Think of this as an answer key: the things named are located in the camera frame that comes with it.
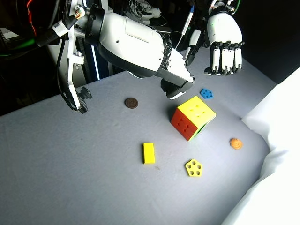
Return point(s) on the white bracket wrist camera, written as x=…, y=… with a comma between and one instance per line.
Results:
x=71, y=77

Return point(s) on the grey table cloth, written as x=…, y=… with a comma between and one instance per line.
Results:
x=70, y=175

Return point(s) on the brown round disc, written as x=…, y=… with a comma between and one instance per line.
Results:
x=131, y=103

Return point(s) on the yellow pentagon block with holes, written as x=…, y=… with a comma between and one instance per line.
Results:
x=194, y=168

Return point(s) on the orange swirl toy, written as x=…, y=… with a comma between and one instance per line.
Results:
x=236, y=144

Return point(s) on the colourful puzzle cube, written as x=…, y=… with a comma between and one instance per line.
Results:
x=194, y=112

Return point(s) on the yellow rectangular block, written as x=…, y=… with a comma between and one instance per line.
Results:
x=149, y=153

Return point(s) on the blue pentagon block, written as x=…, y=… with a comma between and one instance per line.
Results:
x=207, y=93

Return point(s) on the white cloth sheet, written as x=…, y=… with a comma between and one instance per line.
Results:
x=281, y=140

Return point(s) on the grey flat device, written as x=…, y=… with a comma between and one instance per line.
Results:
x=8, y=35

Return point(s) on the white adapter stick, blue end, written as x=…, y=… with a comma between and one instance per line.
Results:
x=188, y=22

